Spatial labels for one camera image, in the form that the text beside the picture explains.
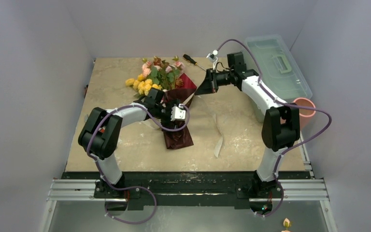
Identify aluminium rail frame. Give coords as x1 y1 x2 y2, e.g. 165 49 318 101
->
39 145 337 232

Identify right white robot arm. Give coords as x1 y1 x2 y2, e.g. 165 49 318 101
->
195 50 300 197

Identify purple cable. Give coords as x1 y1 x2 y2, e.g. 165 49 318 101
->
86 103 191 225
214 39 333 218

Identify flower bouquet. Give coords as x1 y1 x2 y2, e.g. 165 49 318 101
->
125 56 198 150

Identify small pink flower bud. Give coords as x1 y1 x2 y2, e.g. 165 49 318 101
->
281 218 292 232

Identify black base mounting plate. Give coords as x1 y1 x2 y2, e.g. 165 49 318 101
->
61 171 312 213

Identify cream ribbon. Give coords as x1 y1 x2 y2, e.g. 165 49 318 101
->
139 96 223 159

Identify pink cylindrical vase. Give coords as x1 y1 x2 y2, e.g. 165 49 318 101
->
293 98 316 130

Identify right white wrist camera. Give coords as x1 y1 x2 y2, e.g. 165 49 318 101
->
206 50 219 71

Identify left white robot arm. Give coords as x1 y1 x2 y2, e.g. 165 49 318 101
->
78 88 190 198

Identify yellow black screwdriver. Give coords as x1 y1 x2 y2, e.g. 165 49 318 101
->
183 54 206 71

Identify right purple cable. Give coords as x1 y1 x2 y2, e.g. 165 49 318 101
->
214 39 333 218

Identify clear plastic storage box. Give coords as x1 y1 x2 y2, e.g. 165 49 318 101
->
238 35 313 124

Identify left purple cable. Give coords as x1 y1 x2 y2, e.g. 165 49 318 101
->
86 103 191 225

